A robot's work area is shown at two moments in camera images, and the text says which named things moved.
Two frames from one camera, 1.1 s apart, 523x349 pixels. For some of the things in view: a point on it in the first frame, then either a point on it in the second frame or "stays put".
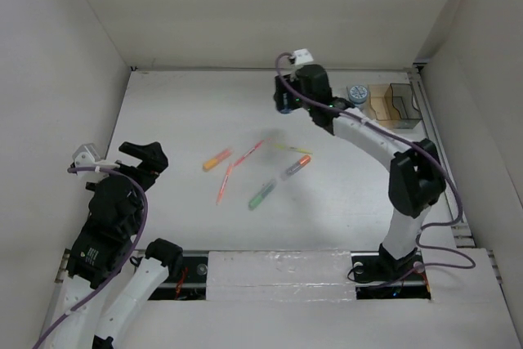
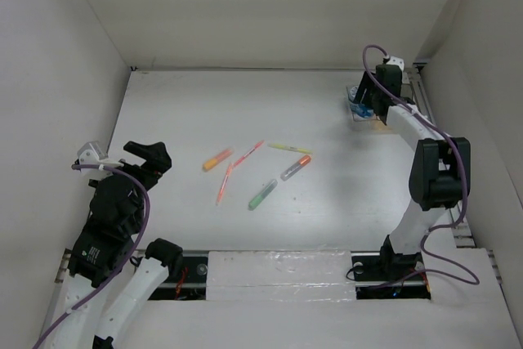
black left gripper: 153,155 stays put
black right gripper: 280,88 -> 367,82
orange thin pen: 224,183 stays put
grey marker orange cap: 302,162 stays put
